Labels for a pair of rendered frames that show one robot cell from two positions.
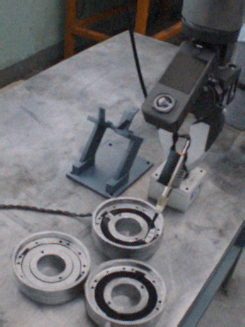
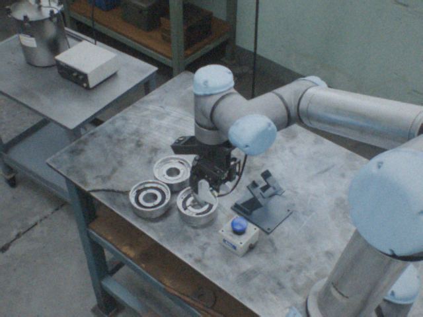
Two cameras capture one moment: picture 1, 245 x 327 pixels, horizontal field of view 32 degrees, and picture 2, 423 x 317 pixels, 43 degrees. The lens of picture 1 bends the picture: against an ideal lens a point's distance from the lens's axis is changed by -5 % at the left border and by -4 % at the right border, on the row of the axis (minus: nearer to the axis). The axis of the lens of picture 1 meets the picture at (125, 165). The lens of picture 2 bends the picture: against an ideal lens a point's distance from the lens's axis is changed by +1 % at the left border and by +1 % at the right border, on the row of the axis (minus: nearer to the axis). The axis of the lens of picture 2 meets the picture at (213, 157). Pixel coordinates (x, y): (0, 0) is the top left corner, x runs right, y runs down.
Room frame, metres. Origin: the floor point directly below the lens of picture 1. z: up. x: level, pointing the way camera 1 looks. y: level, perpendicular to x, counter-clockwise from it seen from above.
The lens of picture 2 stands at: (0.68, -0.89, 1.85)
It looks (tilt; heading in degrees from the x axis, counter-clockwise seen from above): 44 degrees down; 101
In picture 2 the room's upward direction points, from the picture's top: 1 degrees clockwise
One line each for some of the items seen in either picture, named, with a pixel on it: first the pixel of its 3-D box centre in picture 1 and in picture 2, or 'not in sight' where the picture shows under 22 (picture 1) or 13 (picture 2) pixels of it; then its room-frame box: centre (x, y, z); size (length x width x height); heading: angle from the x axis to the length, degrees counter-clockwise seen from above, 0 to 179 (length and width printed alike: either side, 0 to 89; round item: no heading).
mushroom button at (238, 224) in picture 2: not in sight; (238, 228); (0.58, -0.09, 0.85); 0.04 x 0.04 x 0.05
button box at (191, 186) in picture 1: (179, 180); (240, 236); (0.59, -0.09, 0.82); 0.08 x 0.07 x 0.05; 152
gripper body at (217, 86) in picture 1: (205, 65); (215, 157); (0.52, -0.09, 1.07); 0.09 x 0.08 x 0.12; 150
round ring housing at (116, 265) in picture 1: (125, 298); (150, 199); (0.34, -0.02, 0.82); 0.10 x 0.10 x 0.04
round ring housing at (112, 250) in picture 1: (128, 231); (197, 205); (0.46, -0.01, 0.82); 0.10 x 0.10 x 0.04
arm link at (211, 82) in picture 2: not in sight; (213, 97); (0.51, -0.08, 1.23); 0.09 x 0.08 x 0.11; 135
